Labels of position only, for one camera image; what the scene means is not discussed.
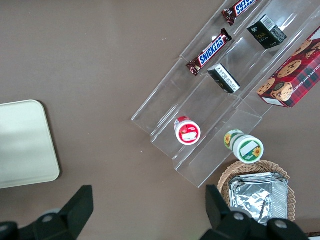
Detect small black carton box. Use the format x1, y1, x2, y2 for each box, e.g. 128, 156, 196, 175
246, 13, 288, 50
207, 63, 242, 95

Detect beige rectangular serving tray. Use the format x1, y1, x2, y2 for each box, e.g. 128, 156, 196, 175
0, 99, 61, 190

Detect clear acrylic step stand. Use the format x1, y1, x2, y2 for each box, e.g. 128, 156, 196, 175
130, 0, 320, 189

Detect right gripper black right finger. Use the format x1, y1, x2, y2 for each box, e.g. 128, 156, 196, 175
199, 184, 311, 240

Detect red tartan cookie box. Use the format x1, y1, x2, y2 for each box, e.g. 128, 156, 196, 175
256, 26, 320, 109

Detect stacked aluminium foil containers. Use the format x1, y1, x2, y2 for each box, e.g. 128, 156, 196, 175
228, 171, 290, 227

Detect red lid yogurt cup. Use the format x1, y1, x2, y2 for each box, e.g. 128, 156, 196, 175
173, 115, 202, 146

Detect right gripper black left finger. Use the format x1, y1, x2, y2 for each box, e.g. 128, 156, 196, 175
0, 184, 95, 240

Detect Snickers chocolate bar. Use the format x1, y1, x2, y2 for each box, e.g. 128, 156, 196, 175
222, 0, 260, 27
185, 27, 233, 77

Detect light tan wicker basket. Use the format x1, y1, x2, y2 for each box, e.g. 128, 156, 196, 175
217, 159, 297, 226

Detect green lid yogurt cup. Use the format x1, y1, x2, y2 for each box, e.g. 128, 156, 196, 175
222, 128, 265, 164

